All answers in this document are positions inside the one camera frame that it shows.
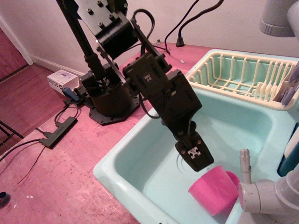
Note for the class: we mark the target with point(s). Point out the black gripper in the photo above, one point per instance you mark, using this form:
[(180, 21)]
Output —
[(174, 100)]

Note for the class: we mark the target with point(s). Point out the pink plastic cup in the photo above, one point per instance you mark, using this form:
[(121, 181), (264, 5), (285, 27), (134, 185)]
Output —
[(216, 190)]

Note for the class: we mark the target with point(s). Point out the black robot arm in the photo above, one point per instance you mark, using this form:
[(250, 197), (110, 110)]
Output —
[(106, 35)]

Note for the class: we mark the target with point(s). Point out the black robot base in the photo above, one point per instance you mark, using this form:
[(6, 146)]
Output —
[(109, 101)]

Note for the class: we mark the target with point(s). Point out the teal toy sink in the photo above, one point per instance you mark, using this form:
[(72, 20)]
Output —
[(147, 175)]

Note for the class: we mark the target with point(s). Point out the beige toy faucet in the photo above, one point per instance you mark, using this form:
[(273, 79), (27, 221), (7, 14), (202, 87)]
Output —
[(265, 201)]

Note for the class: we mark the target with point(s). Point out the cream dish rack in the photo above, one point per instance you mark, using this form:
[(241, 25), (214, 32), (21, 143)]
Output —
[(254, 78)]

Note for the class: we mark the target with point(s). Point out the dark teal bottle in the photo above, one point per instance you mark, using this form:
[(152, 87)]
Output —
[(291, 154)]

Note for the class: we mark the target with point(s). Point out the purple utensils in rack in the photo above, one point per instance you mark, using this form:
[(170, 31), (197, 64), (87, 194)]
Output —
[(291, 87)]

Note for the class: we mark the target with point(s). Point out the blue clamp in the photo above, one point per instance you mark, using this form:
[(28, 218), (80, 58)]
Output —
[(72, 95)]

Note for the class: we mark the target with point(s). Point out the black usb hub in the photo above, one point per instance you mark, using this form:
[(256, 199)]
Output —
[(51, 139)]

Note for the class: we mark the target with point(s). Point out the white cardboard box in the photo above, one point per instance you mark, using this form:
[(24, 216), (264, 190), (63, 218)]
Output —
[(62, 79)]

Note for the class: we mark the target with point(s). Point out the grey lamp head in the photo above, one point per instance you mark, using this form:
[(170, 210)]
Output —
[(280, 18)]

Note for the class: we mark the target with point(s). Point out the dark round object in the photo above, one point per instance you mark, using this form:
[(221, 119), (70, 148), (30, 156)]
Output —
[(4, 199)]

